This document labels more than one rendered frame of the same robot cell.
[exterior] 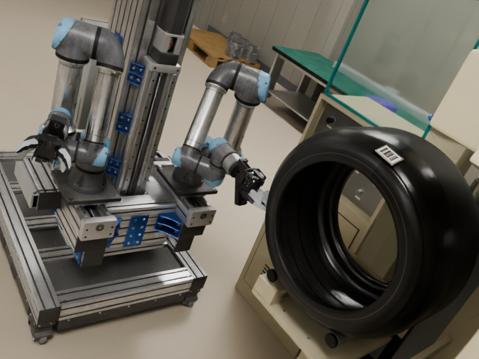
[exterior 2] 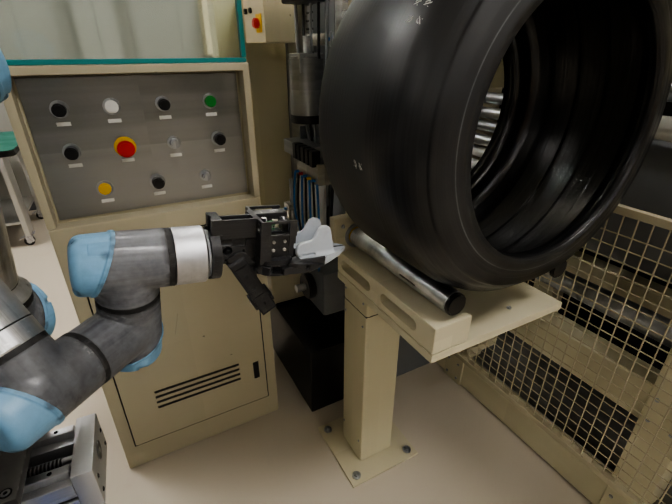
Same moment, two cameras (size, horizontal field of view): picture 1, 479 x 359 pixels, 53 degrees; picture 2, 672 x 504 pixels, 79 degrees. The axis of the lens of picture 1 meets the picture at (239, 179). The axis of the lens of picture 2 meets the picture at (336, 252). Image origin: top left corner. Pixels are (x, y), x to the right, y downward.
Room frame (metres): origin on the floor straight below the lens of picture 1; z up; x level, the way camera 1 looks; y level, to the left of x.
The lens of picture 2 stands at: (1.26, 0.42, 1.30)
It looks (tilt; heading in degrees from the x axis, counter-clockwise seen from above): 27 degrees down; 290
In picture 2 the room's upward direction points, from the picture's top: straight up
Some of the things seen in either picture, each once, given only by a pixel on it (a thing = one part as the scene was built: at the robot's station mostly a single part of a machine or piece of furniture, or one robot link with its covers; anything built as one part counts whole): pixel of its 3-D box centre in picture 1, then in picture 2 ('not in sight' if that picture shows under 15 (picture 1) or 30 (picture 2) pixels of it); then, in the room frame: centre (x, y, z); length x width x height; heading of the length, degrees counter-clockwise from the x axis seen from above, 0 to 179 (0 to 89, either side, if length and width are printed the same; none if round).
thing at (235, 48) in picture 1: (217, 42); not in sight; (7.09, 1.06, 0.18); 1.30 x 0.90 x 0.36; 45
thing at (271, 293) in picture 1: (299, 278); (394, 289); (1.40, -0.33, 0.84); 0.36 x 0.09 x 0.06; 138
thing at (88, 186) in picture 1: (88, 174); not in sight; (1.63, 0.58, 0.77); 0.15 x 0.15 x 0.10
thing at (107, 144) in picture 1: (92, 149); not in sight; (1.63, 0.59, 0.88); 0.13 x 0.12 x 0.14; 109
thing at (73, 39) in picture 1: (66, 92); not in sight; (1.59, 0.71, 1.09); 0.15 x 0.12 x 0.55; 109
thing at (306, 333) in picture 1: (321, 314); (442, 288); (1.30, -0.44, 0.80); 0.37 x 0.36 x 0.02; 48
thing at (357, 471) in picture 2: not in sight; (366, 439); (1.51, -0.59, 0.01); 0.27 x 0.27 x 0.02; 48
